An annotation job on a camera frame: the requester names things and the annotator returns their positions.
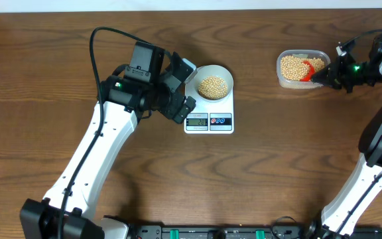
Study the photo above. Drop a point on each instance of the red plastic measuring scoop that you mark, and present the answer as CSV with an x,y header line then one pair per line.
x,y
311,71

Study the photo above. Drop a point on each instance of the soybeans in grey bowl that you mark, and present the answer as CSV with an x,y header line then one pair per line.
x,y
213,88

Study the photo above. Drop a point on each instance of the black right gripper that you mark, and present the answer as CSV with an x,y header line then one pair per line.
x,y
334,70

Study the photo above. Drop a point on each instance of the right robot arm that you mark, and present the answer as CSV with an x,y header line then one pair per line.
x,y
338,219

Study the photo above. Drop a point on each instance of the clear plastic container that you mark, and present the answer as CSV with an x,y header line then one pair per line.
x,y
303,54

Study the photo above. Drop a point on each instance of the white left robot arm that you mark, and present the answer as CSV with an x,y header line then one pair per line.
x,y
69,206

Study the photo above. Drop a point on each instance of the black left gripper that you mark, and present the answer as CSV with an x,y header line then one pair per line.
x,y
169,110

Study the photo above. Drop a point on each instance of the pile of soybeans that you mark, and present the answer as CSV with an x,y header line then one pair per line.
x,y
293,69

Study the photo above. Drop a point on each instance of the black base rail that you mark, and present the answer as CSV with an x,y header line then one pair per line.
x,y
185,232

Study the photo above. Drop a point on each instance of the grey round bowl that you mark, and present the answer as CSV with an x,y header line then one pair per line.
x,y
211,70

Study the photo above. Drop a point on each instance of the white digital kitchen scale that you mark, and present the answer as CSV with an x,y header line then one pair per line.
x,y
210,116

